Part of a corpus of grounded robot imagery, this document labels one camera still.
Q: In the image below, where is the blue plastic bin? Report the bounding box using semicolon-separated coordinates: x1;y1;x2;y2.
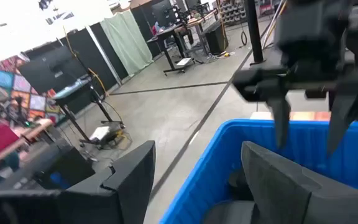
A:
158;118;358;224

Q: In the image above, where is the colourful patchwork quilt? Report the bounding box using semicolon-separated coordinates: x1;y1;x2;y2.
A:
0;55;67;125

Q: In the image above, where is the black standing desk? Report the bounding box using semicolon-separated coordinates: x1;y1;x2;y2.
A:
146;23;198;76

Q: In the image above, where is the black cabinet box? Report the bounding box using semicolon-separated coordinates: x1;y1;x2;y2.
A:
204;23;229;55

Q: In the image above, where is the pale green curtain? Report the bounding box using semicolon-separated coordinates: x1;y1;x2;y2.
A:
99;10;154;78

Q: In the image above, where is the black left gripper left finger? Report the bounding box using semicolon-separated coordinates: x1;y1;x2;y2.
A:
62;139;157;224

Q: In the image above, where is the black partition panel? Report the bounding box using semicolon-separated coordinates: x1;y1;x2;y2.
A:
88;21;130;86

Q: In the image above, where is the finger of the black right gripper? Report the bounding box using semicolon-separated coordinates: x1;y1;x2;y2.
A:
326;88;358;157
265;93;292;151

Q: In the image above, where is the black desk monitor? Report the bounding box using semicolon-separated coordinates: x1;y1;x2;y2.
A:
150;0;180;27

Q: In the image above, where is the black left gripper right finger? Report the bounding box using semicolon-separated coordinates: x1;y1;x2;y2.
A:
240;141;358;224

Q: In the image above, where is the black monitor on stand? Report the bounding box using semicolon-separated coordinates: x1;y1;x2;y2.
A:
17;45;75;94

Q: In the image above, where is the black stand pole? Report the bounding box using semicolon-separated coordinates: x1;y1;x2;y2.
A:
244;0;265;65

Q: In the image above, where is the parts bin shelf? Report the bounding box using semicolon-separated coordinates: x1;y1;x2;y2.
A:
219;0;249;23

